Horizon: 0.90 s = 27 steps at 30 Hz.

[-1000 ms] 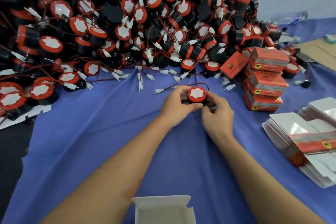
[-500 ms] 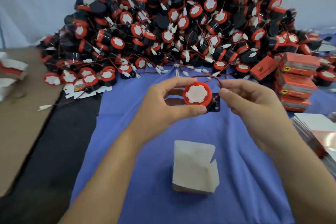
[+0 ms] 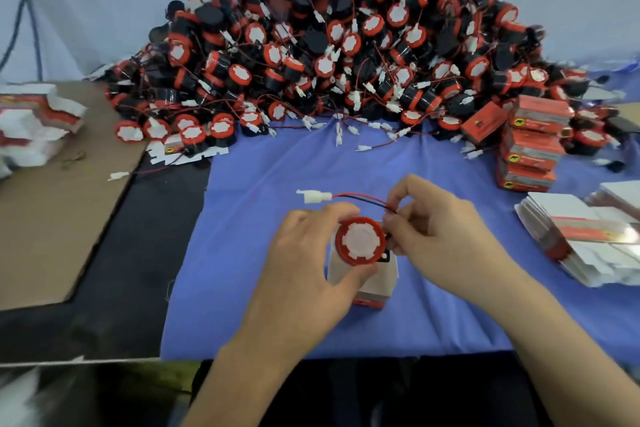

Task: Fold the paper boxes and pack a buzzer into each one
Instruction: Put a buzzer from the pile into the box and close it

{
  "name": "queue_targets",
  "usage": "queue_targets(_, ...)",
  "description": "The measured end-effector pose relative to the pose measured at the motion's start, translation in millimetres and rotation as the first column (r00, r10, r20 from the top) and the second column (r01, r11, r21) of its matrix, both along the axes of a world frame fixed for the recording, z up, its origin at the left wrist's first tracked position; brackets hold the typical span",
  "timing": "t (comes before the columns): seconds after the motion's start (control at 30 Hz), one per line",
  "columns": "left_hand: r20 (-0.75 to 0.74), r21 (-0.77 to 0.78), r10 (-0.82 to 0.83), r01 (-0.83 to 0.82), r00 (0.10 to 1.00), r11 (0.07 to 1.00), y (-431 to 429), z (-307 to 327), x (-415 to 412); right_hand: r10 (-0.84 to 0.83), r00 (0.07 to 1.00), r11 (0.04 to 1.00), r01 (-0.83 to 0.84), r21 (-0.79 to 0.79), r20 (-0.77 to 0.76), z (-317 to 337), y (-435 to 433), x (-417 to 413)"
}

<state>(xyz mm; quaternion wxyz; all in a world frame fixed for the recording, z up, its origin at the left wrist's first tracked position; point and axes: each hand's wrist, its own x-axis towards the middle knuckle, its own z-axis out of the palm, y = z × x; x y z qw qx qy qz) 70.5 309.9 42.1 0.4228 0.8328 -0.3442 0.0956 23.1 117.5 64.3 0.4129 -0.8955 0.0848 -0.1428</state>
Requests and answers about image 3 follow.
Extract person's left hand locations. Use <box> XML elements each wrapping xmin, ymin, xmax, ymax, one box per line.
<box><xmin>235</xmin><ymin>203</ymin><xmax>381</xmax><ymax>363</ymax></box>

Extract person's right hand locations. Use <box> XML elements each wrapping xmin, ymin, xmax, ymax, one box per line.
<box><xmin>383</xmin><ymin>174</ymin><xmax>521</xmax><ymax>293</ymax></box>

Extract orange white paper box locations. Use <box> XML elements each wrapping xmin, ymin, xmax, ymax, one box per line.
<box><xmin>328</xmin><ymin>242</ymin><xmax>399</xmax><ymax>310</ymax></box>
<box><xmin>512</xmin><ymin>94</ymin><xmax>576</xmax><ymax>135</ymax></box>
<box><xmin>462</xmin><ymin>101</ymin><xmax>509</xmax><ymax>145</ymax></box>
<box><xmin>500</xmin><ymin>126</ymin><xmax>566</xmax><ymax>167</ymax></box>
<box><xmin>495</xmin><ymin>156</ymin><xmax>557</xmax><ymax>193</ymax></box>

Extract single red black buzzer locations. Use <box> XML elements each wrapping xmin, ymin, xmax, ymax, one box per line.
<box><xmin>297</xmin><ymin>188</ymin><xmax>401</xmax><ymax>268</ymax></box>

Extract stack of paper boxes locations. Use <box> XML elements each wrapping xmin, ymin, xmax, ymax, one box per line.
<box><xmin>515</xmin><ymin>181</ymin><xmax>640</xmax><ymax>288</ymax></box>
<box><xmin>0</xmin><ymin>83</ymin><xmax>88</xmax><ymax>177</ymax></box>

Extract pile of black red buzzers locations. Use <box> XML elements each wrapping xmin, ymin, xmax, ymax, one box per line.
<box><xmin>105</xmin><ymin>0</ymin><xmax>640</xmax><ymax>157</ymax></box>

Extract person's left forearm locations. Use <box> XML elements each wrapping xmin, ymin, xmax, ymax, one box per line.
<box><xmin>185</xmin><ymin>336</ymin><xmax>301</xmax><ymax>427</ymax></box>

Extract person's right forearm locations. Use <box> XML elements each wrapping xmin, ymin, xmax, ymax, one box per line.
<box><xmin>485</xmin><ymin>262</ymin><xmax>640</xmax><ymax>427</ymax></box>

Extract blue cloth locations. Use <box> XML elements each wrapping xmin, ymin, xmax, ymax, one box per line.
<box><xmin>160</xmin><ymin>91</ymin><xmax>640</xmax><ymax>368</ymax></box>

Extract brown cardboard sheet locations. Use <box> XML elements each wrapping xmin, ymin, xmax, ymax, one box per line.
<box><xmin>0</xmin><ymin>81</ymin><xmax>149</xmax><ymax>313</ymax></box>

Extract rubber band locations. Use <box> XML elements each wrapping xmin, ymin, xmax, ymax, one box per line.
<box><xmin>55</xmin><ymin>146</ymin><xmax>86</xmax><ymax>165</ymax></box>

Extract dark wall cables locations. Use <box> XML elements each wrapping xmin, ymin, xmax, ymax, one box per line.
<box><xmin>0</xmin><ymin>0</ymin><xmax>46</xmax><ymax>83</ymax></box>

